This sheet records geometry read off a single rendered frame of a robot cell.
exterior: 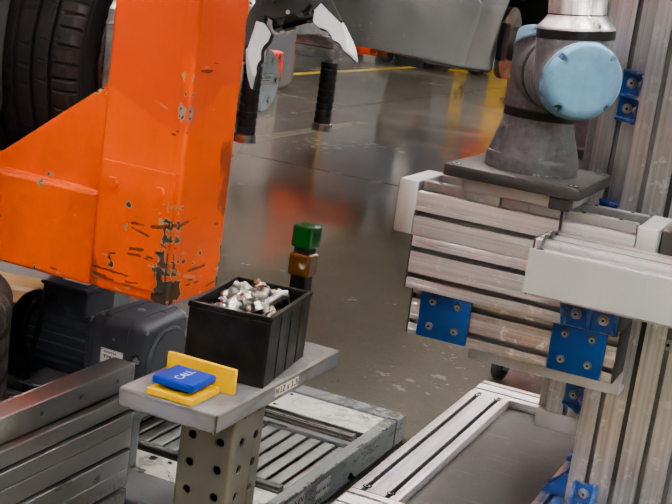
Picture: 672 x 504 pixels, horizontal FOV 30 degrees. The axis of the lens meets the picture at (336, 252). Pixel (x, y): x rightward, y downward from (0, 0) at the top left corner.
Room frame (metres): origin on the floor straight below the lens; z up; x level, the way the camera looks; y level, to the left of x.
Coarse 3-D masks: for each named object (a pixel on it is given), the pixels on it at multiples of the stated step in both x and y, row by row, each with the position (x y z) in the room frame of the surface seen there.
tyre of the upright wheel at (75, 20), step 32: (32, 0) 2.39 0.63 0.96; (64, 0) 2.37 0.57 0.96; (96, 0) 2.38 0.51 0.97; (32, 32) 2.37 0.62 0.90; (64, 32) 2.34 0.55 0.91; (96, 32) 2.38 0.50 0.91; (32, 64) 2.37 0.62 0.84; (64, 64) 2.34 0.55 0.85; (32, 96) 2.38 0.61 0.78; (64, 96) 2.34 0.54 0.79; (0, 128) 2.44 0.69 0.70; (32, 128) 2.40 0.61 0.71
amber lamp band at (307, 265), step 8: (296, 256) 2.09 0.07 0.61; (304, 256) 2.09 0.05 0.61; (312, 256) 2.10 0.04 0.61; (296, 264) 2.09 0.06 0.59; (304, 264) 2.09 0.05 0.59; (312, 264) 2.10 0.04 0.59; (288, 272) 2.10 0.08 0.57; (296, 272) 2.09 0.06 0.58; (304, 272) 2.08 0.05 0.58; (312, 272) 2.10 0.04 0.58
